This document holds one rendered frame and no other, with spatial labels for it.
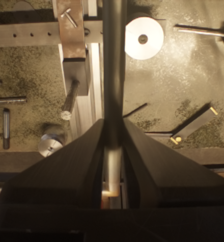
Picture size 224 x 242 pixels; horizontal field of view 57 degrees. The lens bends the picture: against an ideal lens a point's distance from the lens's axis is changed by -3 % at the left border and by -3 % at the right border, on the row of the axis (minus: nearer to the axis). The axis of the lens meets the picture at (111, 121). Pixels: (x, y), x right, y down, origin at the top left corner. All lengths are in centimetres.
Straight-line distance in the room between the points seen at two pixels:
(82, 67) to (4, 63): 17
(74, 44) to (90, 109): 13
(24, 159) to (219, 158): 159
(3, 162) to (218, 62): 179
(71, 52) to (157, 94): 19
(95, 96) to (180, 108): 17
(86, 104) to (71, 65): 10
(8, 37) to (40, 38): 5
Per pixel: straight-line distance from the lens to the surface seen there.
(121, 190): 92
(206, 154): 187
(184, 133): 45
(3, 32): 35
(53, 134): 42
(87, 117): 38
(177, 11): 37
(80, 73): 29
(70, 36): 29
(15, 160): 190
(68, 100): 24
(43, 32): 33
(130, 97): 40
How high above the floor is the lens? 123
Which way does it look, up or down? 56 degrees down
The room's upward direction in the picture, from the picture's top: 179 degrees clockwise
